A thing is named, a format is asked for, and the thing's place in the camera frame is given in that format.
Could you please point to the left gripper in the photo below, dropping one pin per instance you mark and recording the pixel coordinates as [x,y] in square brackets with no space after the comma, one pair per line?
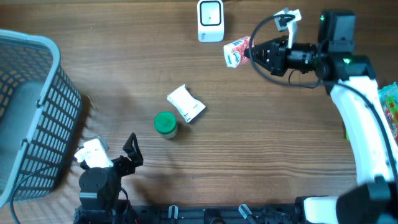
[129,168]

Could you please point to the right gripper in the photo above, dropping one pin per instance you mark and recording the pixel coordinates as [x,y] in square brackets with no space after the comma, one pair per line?
[276,61]

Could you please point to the red small snack pack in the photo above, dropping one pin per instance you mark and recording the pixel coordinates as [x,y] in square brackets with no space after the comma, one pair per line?
[234,53]

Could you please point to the green lid plastic jar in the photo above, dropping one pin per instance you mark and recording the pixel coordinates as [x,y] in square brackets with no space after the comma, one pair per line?
[165,124]

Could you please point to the white tissue pack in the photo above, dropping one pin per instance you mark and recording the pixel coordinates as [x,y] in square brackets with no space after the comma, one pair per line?
[188,106]

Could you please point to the teal snack packet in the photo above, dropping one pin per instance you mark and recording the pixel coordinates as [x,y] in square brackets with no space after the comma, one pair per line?
[388,93]

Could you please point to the haribo gummy bag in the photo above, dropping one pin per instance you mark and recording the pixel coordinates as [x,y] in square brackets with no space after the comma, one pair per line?
[391,116]

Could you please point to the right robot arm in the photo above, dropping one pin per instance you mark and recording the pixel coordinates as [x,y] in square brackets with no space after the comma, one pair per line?
[350,81]

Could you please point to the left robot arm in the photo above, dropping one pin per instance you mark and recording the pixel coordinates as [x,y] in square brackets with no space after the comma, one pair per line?
[100,183]

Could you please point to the white barcode scanner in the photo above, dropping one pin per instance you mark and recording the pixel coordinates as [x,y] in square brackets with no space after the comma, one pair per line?
[210,20]

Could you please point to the grey plastic mesh basket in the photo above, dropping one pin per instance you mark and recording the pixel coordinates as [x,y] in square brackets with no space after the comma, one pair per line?
[40,107]

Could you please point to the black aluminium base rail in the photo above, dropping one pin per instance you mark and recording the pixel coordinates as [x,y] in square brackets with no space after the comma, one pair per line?
[280,213]

